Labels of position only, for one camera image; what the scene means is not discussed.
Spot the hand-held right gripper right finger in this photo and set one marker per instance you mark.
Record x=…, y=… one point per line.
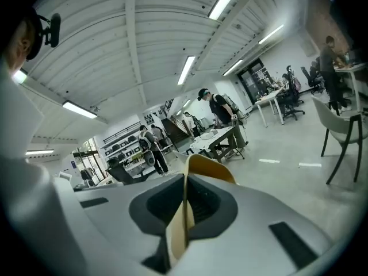
x=258, y=206

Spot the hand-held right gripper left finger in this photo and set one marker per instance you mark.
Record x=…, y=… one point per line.
x=115, y=211

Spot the cluttered work table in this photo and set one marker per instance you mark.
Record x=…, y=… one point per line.
x=221, y=132

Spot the long ceiling light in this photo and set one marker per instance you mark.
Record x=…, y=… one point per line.
x=227, y=0
x=233, y=67
x=39, y=152
x=186, y=70
x=20, y=76
x=79, y=109
x=270, y=34

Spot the dark staircase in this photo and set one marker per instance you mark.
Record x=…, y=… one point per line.
x=175, y=128

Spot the white desk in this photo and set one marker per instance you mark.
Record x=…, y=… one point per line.
x=270, y=96
x=353, y=68

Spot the grey chair with black legs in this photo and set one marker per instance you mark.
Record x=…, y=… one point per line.
x=330, y=122

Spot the black office chair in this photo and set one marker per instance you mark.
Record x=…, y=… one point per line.
x=312, y=79
x=291, y=96

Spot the black double door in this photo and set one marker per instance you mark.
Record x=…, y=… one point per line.
x=253, y=79

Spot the person's face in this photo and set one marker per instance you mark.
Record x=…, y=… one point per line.
x=20, y=49

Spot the wall display shelf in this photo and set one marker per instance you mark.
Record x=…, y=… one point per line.
x=123, y=148

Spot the black head camera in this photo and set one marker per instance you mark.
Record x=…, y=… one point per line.
x=53, y=29

